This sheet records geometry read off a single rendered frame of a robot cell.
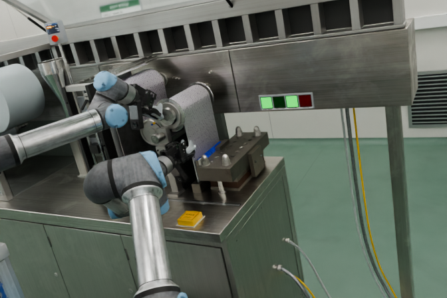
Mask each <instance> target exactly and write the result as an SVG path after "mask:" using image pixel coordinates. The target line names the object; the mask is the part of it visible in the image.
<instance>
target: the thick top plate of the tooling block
mask: <svg viewBox="0 0 447 298"><path fill-rule="evenodd" d="M235 135H236V134H235ZM235 135H234V136H232V137H231V138H230V139H229V144H228V145H227V146H225V147H224V148H223V149H222V150H221V151H215V152H214V153H213V154H212V155H211V156H210V157H208V160H209V162H210V165H209V166H205V167H203V166H202V165H201V166H200V165H199V166H198V167H197V168H196V169H197V172H198V178H199V180H201V181H215V182H233V181H234V180H235V179H236V178H237V177H238V176H239V175H240V174H241V173H242V172H243V171H244V170H245V169H246V168H247V167H248V166H249V159H248V155H247V154H248V153H249V152H250V151H251V150H252V149H253V148H254V147H255V146H256V145H261V151H263V150H264V149H265V148H266V147H267V145H268V144H269V137H268V133H267V132H261V136H254V135H253V132H243V136H235ZM224 154H227V155H228V157H229V159H230V162H231V164H230V165H229V166H222V156H223V155H224Z"/></svg>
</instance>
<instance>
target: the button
mask: <svg viewBox="0 0 447 298"><path fill-rule="evenodd" d="M201 218H202V213H201V212H194V211H186V212H185V213H184V214H183V215H182V216H181V217H179V218H178V225H188V226H195V225H196V223H197V222H198V221H199V220H200V219H201Z"/></svg>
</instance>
